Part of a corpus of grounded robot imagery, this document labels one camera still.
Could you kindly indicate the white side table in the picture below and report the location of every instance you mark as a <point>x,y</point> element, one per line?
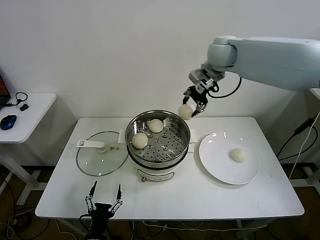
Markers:
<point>35,112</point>

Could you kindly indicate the white steamed baozi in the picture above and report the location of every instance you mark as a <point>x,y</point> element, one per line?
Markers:
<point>238,155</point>
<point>156,125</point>
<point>139,140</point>
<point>185,111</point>

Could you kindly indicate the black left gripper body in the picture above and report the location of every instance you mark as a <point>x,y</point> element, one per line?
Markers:
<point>101,210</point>

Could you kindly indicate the blue and black computer mouse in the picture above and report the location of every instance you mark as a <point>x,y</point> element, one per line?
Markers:
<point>8,122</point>

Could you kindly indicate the white desk with foot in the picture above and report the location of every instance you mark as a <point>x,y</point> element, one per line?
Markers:
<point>316,93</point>

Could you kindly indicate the stainless steel steamer basket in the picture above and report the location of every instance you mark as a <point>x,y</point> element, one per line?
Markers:
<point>165,150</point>

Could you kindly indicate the black laptop with orange screen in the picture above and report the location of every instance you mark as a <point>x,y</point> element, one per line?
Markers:
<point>3,87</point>

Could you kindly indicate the white electric cooking pot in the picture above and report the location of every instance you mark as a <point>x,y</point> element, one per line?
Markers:
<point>155,172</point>

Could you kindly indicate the small black device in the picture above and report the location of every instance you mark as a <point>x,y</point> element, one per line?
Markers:
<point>24,108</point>

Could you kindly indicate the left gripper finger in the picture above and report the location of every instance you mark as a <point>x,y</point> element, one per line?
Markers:
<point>91,198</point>
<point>119,198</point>

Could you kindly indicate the white round plate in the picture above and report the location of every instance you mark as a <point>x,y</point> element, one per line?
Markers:
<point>220,162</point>

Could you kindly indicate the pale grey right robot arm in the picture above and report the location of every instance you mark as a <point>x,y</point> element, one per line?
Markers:
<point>275,62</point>

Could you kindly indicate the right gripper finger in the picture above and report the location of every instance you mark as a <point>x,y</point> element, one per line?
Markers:
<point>186,97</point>
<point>200,107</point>

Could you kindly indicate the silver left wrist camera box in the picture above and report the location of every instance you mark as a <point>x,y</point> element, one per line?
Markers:
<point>95,236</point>

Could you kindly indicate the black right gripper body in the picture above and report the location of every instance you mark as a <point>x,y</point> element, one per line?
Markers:
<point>201,92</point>

